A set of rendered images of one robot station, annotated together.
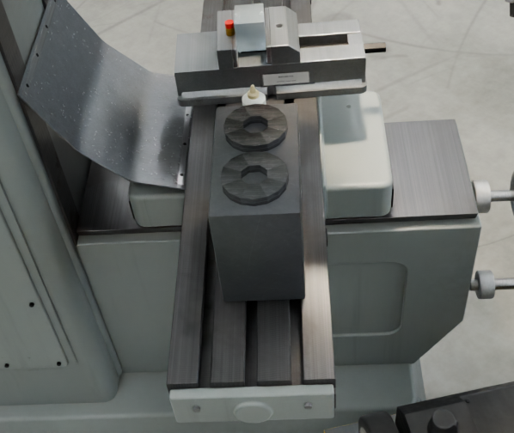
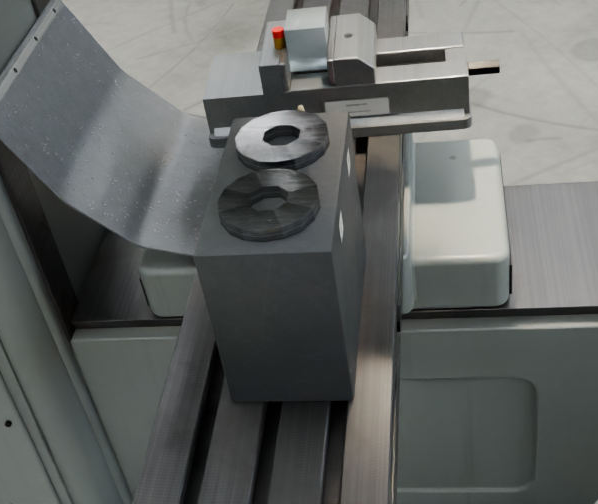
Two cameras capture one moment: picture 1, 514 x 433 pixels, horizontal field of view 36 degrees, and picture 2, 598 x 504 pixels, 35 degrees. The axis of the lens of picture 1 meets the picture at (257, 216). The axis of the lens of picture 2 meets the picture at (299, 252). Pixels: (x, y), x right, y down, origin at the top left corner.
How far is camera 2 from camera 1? 0.27 m
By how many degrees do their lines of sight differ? 10
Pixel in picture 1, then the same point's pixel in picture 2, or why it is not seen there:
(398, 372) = not seen: outside the picture
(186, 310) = (175, 413)
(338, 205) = (431, 288)
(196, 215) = not seen: hidden behind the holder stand
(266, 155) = (291, 173)
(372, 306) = (490, 446)
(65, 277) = (54, 385)
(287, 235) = (315, 290)
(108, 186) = (123, 264)
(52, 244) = (32, 336)
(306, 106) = (384, 146)
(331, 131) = (425, 189)
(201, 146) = not seen: hidden behind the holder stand
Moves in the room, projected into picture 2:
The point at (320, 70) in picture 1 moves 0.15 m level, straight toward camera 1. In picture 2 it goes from (404, 96) to (398, 163)
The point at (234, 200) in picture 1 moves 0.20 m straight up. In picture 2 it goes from (234, 234) to (185, 20)
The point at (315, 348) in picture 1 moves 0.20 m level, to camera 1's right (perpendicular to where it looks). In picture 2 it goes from (360, 473) to (592, 455)
